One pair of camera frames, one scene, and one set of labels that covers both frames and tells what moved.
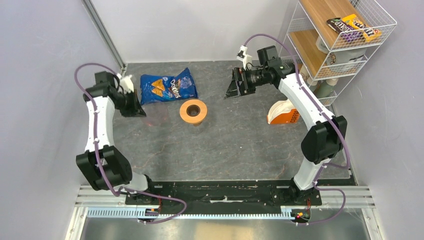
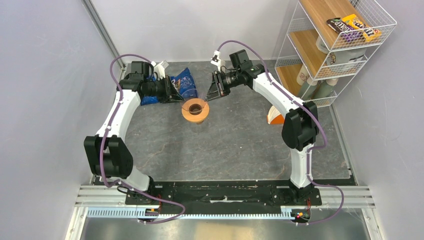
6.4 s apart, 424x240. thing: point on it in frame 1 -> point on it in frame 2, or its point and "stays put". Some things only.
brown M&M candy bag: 347,32 stays put
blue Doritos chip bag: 155,88 stays put
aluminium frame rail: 104,32 stays put
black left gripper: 135,109 -> 171,94
